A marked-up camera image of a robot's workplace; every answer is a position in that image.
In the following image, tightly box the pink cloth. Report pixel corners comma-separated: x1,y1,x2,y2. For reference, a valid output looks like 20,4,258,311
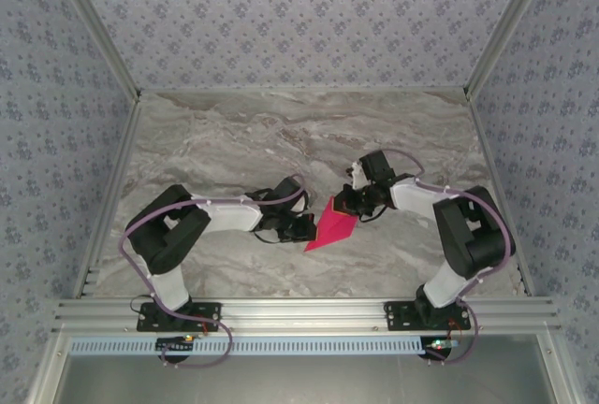
302,194,359,253

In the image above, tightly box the steel sheet panel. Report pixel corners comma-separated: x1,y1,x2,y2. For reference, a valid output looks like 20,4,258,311
51,333,558,404

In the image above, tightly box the aluminium base beam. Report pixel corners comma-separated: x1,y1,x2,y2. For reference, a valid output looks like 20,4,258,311
51,296,562,334

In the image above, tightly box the thin black right gripper cable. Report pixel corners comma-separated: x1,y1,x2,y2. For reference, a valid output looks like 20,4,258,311
357,201,390,224

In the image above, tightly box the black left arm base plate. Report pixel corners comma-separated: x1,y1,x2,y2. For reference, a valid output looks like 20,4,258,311
136,300,224,333

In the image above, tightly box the aluminium rear table rail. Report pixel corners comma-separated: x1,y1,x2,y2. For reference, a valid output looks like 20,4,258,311
138,87,469,95

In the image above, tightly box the aluminium table rail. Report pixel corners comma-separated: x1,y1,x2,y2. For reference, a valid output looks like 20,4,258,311
72,93,144,302
138,87,469,95
462,88,537,300

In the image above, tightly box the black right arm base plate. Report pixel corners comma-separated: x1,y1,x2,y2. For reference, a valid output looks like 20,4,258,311
383,299,471,333

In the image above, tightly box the grey slotted cable duct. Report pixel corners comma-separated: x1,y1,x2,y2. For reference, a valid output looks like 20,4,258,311
67,336,434,357

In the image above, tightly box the aluminium right table rail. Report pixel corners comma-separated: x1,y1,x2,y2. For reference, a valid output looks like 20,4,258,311
462,88,537,300

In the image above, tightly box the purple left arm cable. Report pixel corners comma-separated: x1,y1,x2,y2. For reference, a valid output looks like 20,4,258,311
119,172,310,371

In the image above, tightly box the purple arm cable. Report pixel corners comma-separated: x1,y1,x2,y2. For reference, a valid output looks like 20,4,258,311
381,149,513,366
119,172,310,371

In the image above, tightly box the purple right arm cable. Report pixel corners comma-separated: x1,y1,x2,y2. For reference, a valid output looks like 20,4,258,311
381,149,513,366

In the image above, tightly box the aluminium left table rail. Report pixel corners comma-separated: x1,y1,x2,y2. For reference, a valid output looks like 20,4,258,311
72,93,144,302

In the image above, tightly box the aluminium right frame post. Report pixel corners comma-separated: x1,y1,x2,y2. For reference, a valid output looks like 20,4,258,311
461,0,561,101

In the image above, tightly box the aluminium frame post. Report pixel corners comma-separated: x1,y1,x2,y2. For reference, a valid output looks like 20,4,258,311
461,0,561,101
44,0,144,104

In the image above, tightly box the aluminium lower frame rail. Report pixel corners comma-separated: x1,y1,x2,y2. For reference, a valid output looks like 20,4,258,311
25,331,71,404
537,328,579,404

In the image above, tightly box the aluminium left frame post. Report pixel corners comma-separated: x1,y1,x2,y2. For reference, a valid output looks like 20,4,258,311
44,0,144,104

